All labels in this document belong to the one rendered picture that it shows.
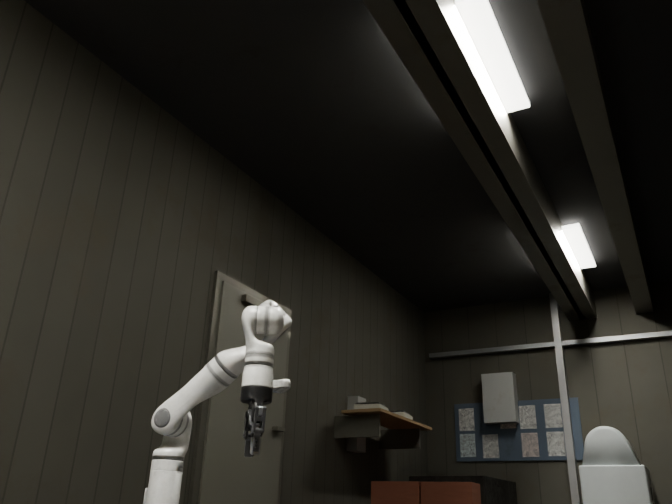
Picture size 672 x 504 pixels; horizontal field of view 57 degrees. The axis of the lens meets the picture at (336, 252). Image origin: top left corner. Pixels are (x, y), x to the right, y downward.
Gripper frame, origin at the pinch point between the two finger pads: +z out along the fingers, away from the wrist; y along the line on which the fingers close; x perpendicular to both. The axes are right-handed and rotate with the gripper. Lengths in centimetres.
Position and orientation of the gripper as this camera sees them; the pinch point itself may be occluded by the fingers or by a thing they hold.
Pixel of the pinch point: (251, 450)
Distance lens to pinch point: 152.5
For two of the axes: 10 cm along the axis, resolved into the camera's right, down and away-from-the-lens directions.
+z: -0.3, 9.2, -3.9
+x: 9.5, 1.5, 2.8
